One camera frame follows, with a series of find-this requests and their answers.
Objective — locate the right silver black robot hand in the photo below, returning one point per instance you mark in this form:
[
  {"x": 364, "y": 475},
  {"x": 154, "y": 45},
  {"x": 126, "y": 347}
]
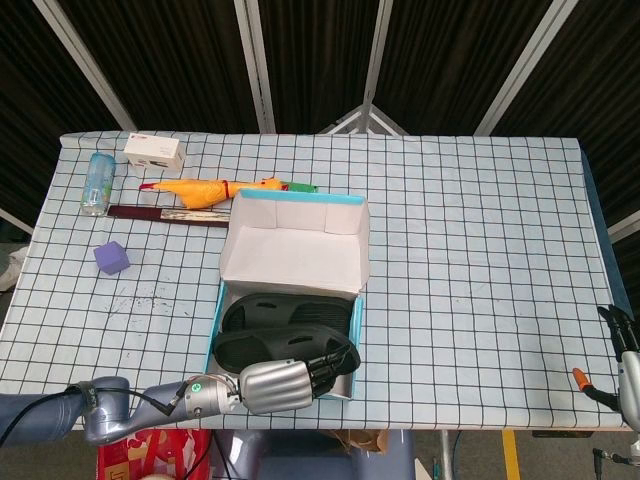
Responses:
[{"x": 631, "y": 385}]

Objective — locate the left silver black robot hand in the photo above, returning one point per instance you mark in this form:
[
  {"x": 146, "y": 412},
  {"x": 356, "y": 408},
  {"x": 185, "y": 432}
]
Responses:
[{"x": 275, "y": 385}]

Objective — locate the black rubber slipper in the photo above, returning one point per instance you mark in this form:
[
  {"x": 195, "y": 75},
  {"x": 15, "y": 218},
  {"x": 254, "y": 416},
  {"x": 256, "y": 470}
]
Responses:
[
  {"x": 280, "y": 345},
  {"x": 320, "y": 312}
]

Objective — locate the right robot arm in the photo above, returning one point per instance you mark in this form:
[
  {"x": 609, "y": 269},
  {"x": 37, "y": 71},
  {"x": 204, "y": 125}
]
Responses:
[{"x": 636, "y": 450}]

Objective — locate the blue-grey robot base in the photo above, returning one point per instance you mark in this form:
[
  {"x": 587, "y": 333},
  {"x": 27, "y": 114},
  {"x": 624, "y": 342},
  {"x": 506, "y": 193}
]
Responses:
[{"x": 300, "y": 462}]

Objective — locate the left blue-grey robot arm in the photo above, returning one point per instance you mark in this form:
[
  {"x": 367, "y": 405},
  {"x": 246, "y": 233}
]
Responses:
[{"x": 105, "y": 415}]

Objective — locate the light blue shoe box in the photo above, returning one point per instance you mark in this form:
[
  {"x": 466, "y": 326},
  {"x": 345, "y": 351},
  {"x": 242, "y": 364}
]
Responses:
[{"x": 290, "y": 250}]

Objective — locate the red patterned bag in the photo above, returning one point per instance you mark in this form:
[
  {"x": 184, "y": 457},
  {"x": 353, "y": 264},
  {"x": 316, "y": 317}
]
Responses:
[{"x": 140, "y": 457}]

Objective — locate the white small carton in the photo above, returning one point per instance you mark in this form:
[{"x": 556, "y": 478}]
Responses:
[{"x": 152, "y": 147}]

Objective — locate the brown paper bag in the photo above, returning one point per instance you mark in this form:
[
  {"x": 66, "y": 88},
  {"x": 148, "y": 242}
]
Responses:
[{"x": 360, "y": 440}]

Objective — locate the grey metal pole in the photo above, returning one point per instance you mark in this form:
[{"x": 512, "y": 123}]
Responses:
[{"x": 445, "y": 455}]

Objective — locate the green flat packet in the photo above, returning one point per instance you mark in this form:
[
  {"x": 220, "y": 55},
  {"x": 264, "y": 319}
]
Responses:
[{"x": 302, "y": 188}]

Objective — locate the yellow rubber chicken toy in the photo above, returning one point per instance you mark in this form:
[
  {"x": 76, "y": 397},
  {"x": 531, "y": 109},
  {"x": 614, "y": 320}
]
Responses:
[{"x": 200, "y": 192}]

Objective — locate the purple foam cube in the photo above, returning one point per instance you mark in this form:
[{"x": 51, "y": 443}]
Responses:
[{"x": 111, "y": 257}]

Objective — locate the light blue checkered tablecloth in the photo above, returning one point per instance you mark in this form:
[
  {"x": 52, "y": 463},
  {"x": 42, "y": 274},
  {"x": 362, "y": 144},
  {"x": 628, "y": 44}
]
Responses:
[{"x": 450, "y": 250}]

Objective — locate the dark red folded fan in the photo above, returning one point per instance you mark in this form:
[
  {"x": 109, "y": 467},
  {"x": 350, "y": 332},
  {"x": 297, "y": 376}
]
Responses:
[{"x": 135, "y": 212}]

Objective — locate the clear bottle blue label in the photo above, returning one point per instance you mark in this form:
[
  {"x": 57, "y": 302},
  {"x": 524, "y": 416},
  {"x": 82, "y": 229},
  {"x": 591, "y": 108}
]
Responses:
[{"x": 98, "y": 182}]

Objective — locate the white triangular frame foot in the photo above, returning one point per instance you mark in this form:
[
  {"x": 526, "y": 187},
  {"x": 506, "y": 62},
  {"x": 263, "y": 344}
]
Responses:
[{"x": 368, "y": 115}]

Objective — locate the white partition frame post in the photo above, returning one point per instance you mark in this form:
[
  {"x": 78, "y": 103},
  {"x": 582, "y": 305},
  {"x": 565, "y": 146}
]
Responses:
[
  {"x": 85, "y": 65},
  {"x": 376, "y": 65},
  {"x": 525, "y": 67},
  {"x": 255, "y": 65}
]

